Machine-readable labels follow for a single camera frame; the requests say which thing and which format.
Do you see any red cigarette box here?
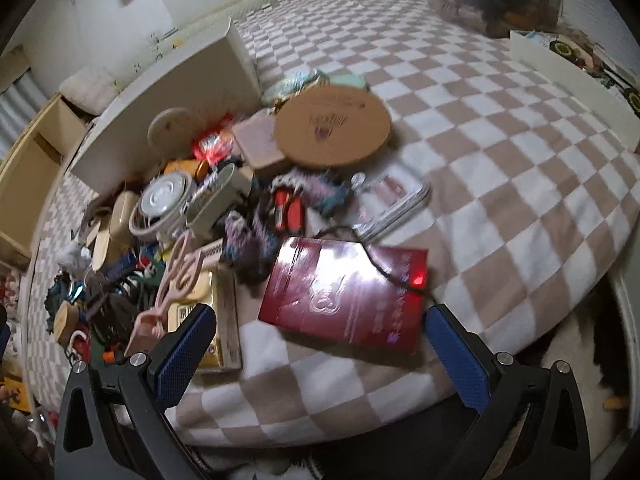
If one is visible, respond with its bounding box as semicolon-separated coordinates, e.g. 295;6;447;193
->
258;237;428;354

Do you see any yellow packet box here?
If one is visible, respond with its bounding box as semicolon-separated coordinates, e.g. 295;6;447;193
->
167;263;244;373

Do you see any checkered beige white blanket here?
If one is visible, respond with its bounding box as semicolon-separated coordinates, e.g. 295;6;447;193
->
22;0;640;449

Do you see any clear plastic case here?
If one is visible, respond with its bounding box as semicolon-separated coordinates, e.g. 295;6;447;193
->
350;172;431;242

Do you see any multicolour knitted pouch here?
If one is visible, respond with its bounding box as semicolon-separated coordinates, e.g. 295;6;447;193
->
220;168;352;285

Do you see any red snack packet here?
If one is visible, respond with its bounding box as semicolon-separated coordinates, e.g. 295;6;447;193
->
191;113;235;167

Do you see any wooden bedside shelf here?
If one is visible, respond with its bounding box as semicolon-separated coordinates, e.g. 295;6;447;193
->
0;94;87;271

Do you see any pink notebook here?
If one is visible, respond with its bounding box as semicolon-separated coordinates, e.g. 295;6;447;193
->
232;115;291;179

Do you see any round cork board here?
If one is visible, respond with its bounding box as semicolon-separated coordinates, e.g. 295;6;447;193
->
273;84;392;169

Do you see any white fluffy pillow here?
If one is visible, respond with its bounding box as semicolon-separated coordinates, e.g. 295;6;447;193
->
58;66;119;116

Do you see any white cardboard shoe box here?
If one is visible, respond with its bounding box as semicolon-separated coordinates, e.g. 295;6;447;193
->
70;20;262;193

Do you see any white box lid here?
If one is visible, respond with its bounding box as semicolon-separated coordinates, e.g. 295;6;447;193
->
510;30;640;154

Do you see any light floral drawstring pouch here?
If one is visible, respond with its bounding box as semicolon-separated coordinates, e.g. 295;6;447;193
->
262;68;329;107

